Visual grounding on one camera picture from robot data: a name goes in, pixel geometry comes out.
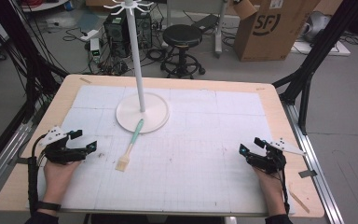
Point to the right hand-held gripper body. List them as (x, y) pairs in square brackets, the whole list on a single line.
[(270, 161)]

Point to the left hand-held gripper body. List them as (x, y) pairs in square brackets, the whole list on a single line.
[(60, 154)]

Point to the white hook rack stand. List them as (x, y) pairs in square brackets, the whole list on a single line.
[(136, 62)]

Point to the person's right hand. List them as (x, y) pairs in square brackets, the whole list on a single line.
[(272, 186)]

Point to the person's left hand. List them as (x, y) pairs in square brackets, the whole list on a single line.
[(56, 180)]

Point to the grey tape strip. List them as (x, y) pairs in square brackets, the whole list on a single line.
[(18, 161), (307, 173)]

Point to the thin wooden stick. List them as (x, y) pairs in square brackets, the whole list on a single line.
[(299, 201)]

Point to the black wristband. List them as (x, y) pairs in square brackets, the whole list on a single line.
[(48, 206)]

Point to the tan tape strip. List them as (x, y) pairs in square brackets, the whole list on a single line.
[(85, 80)]

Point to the white grid mat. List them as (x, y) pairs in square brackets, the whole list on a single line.
[(183, 168)]

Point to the white box with green display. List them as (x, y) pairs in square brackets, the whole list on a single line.
[(95, 49)]

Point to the white power strip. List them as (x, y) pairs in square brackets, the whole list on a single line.
[(89, 35)]

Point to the brown cardboard box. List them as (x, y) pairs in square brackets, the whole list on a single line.
[(270, 42)]

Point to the large black computer tower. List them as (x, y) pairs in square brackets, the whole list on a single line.
[(116, 34)]

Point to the white metal stand leg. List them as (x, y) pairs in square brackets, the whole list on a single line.
[(220, 28)]

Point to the white flat board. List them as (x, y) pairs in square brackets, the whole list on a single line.
[(338, 49)]

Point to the small black computer tower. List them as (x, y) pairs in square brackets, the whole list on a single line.
[(144, 29)]

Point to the grey rounded appliance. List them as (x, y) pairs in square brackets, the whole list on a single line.
[(315, 26)]

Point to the black round stool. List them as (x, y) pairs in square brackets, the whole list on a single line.
[(182, 35)]

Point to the black flat case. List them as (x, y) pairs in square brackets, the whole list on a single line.
[(205, 22)]

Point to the aluminium rail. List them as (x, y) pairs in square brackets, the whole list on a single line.
[(3, 161), (313, 161)]

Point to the black metal frame post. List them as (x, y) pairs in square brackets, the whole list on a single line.
[(315, 56), (31, 77)]

